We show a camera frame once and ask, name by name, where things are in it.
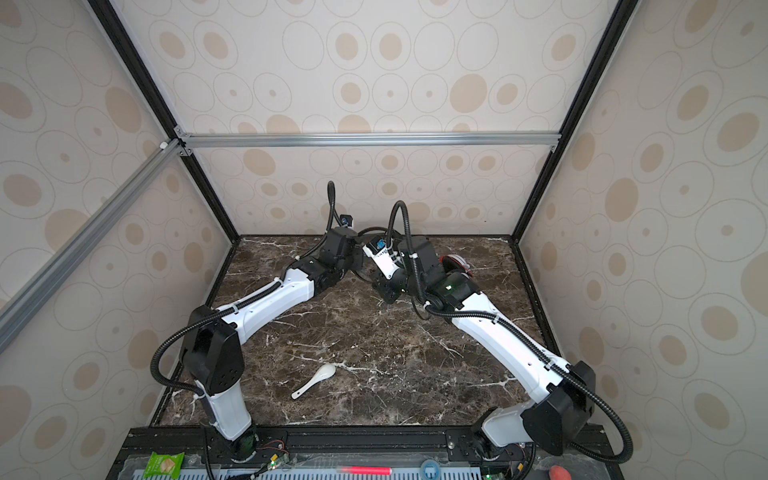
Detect black blue headphones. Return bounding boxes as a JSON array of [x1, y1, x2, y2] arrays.
[[356, 227, 391, 285]]

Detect white headphones with red cable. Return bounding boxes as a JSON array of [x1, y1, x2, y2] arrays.
[[440, 254, 473, 277]]

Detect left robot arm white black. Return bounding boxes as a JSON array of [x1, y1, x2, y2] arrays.
[[150, 181, 362, 442]]

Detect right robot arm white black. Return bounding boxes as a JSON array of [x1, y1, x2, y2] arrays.
[[363, 200, 634, 464]]

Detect white ceramic spoon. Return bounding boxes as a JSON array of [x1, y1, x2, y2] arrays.
[[291, 364, 336, 400]]

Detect blue tape roll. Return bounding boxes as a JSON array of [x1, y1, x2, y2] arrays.
[[419, 459, 441, 480]]

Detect pink pen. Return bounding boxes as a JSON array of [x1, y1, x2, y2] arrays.
[[337, 466, 392, 476]]

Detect red round object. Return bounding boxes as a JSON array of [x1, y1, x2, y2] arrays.
[[548, 465, 572, 480]]

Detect green snack packet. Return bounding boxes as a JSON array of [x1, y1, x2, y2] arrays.
[[142, 452, 185, 480]]

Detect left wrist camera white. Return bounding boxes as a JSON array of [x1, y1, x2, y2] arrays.
[[338, 214, 353, 228]]

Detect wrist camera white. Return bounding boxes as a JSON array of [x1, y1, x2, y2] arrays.
[[362, 234, 401, 280], [338, 214, 353, 228]]

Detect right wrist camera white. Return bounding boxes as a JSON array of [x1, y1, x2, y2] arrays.
[[362, 234, 401, 280]]

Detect horizontal aluminium rail back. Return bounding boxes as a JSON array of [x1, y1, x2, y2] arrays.
[[181, 131, 561, 148]]

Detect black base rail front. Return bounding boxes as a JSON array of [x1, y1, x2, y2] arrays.
[[107, 426, 623, 479]]

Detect aluminium rail left wall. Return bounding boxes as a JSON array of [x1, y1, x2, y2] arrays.
[[1, 139, 182, 350]]

